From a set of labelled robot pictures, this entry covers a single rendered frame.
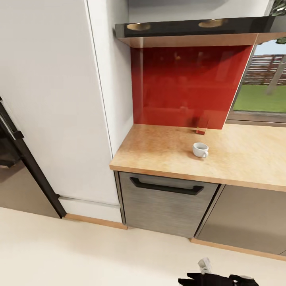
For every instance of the cabinet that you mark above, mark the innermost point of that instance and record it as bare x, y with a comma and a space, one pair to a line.
23, 186
243, 217

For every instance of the fixed window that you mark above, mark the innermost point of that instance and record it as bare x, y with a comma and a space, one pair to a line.
261, 96

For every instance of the fridge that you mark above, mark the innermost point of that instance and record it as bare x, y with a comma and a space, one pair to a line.
65, 82

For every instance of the dishwasher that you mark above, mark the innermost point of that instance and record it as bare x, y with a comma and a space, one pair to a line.
163, 204

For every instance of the coffee cup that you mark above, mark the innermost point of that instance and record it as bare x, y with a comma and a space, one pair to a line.
200, 150

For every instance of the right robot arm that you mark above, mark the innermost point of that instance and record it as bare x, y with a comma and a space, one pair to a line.
206, 278

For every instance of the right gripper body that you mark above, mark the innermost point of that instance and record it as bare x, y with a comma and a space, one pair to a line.
208, 279

